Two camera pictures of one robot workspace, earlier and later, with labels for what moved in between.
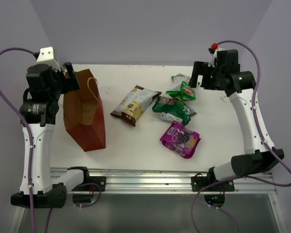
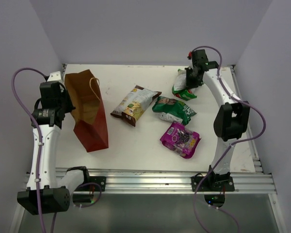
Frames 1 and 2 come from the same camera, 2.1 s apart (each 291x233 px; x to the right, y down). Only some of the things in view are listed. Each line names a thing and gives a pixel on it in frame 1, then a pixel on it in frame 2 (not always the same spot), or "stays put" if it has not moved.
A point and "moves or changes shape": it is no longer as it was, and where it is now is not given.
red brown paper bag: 84,113 moves or changes shape
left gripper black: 70,83 to 64,92
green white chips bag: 181,89 moves or changes shape
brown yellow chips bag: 134,103 stays put
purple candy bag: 184,141 stays put
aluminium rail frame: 137,180 stays put
